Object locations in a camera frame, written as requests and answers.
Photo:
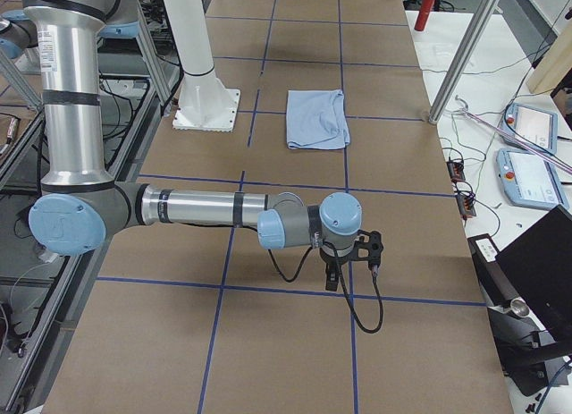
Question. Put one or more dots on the far teach pendant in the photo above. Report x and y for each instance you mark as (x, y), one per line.
(537, 125)

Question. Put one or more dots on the near teach pendant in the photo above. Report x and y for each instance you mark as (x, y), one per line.
(529, 181)

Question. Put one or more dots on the light blue t-shirt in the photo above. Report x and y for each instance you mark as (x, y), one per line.
(315, 119)

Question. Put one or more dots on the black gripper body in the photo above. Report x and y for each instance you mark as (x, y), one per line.
(332, 263)

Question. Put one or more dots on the metal grabber stick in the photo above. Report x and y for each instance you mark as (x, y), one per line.
(514, 137)

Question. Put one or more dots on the white pedestal column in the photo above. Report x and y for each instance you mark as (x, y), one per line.
(204, 103)

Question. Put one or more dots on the silver metal cup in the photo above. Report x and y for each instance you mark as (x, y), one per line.
(518, 308)

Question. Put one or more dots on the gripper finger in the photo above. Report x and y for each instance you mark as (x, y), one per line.
(329, 283)
(335, 282)

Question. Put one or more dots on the aluminium frame post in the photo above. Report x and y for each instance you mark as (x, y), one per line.
(466, 47)

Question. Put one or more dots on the small orange circuit board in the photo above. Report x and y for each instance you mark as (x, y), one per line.
(456, 170)

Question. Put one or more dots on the teach pendant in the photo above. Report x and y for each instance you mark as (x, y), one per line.
(537, 125)
(529, 181)

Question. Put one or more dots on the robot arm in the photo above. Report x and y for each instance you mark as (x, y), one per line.
(82, 205)

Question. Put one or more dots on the black box with label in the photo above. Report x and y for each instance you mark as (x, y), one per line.
(496, 284)

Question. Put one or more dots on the wooden board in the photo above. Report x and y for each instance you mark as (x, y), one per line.
(556, 63)

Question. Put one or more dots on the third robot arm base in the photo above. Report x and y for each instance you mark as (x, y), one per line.
(19, 41)

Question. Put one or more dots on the red cylinder bottle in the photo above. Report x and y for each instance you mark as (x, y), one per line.
(423, 14)

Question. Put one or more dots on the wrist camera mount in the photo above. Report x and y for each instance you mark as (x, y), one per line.
(368, 247)

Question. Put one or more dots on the aluminium frame cabinet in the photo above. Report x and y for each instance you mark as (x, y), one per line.
(38, 287)

